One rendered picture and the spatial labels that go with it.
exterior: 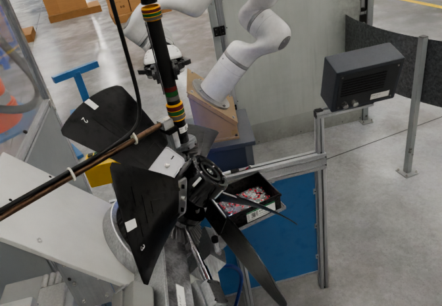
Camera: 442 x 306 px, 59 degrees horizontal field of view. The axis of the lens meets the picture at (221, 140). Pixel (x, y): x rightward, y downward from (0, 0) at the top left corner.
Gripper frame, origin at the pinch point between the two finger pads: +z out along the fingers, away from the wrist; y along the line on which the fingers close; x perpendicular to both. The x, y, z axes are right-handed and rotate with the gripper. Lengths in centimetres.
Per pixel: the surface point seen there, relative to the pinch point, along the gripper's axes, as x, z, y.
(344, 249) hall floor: -146, -55, -74
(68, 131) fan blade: -7.0, 4.9, 25.3
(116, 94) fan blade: -5.6, -7.9, 14.2
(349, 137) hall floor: -145, -161, -130
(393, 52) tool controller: -23, -33, -81
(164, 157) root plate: -19.9, 5.4, 5.3
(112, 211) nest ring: -30.1, 8.8, 21.6
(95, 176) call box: -44, -31, 34
